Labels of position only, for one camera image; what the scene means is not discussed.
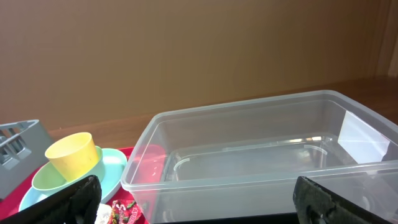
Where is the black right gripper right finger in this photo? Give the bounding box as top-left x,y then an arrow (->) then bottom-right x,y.
293,176 -> 390,224

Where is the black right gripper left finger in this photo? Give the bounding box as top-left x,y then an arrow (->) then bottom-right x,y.
1,175 -> 101,224

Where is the white napkin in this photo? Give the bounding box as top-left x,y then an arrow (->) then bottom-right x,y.
95,203 -> 112,224

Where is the red snack wrapper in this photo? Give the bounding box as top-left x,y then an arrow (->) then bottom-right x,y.
108,199 -> 142,224

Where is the grey dishwasher rack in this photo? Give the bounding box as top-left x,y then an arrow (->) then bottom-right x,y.
1,119 -> 54,200

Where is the black tray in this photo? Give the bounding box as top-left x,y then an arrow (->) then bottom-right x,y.
166,213 -> 300,224

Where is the light blue plate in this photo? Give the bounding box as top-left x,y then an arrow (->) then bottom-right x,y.
19,148 -> 127,211

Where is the green plastic bowl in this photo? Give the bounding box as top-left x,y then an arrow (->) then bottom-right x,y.
32,146 -> 105,196

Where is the yellow plastic cup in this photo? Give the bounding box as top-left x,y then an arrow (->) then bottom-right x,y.
45,132 -> 100,182

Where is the clear plastic bin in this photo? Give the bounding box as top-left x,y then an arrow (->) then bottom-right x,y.
121,90 -> 397,223

